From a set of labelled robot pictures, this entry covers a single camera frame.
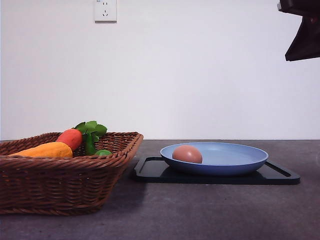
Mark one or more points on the brown wicker basket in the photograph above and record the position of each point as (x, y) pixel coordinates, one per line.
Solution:
(62, 186)

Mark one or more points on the yellow-orange toy vegetable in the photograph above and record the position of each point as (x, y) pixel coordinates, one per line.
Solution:
(53, 149)

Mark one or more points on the blue plate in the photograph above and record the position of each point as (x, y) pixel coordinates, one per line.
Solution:
(219, 159)

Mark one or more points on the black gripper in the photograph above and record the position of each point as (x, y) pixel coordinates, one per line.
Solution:
(306, 44)

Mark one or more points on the brown egg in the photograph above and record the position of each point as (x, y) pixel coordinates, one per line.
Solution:
(187, 153)

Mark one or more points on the green toy chili pepper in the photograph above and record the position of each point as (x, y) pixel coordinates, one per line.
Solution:
(90, 146)

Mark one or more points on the white wall socket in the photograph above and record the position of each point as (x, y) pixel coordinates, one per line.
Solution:
(105, 12)

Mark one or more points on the orange toy carrot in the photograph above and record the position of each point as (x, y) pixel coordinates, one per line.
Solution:
(73, 136)

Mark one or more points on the black tray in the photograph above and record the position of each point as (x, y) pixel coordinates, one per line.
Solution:
(153, 171)

